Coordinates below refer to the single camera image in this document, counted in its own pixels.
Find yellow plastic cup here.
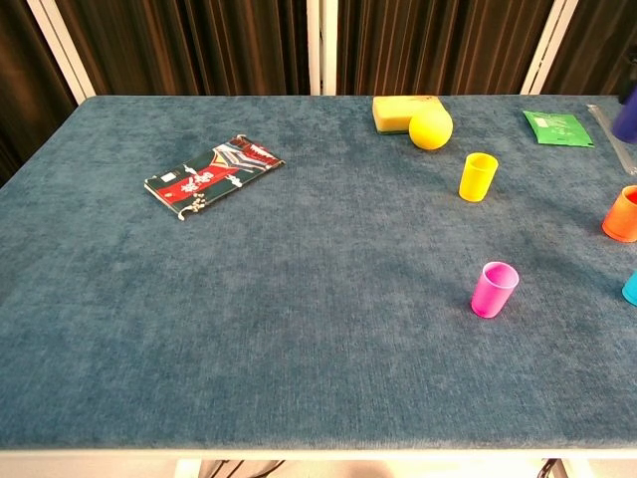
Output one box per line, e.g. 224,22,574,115
458,152,500,202

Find pink plastic cup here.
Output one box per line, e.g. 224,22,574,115
471,261,521,319

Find purple plastic cup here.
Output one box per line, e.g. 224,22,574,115
611,85,637,145

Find blue velvet tablecloth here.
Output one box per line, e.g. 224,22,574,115
0,94,637,452

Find red green patterned book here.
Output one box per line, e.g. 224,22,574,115
143,132,286,222

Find yellow sponge block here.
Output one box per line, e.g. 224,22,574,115
372,95,447,135

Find yellow ball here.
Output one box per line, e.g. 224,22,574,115
408,109,455,151

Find dark brown curtain panel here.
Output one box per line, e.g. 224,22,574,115
335,0,556,97
0,0,80,189
540,0,637,97
53,0,313,97

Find green foil packet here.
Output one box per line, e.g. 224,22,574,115
522,110,596,149

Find orange plastic cup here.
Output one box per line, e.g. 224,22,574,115
601,184,637,244

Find clear plastic ruler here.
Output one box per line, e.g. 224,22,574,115
586,103,637,175

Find white frame post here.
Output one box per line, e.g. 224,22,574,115
520,0,581,97
306,0,339,97
25,0,97,104

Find black cable bundle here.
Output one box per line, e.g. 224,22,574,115
198,460,288,478

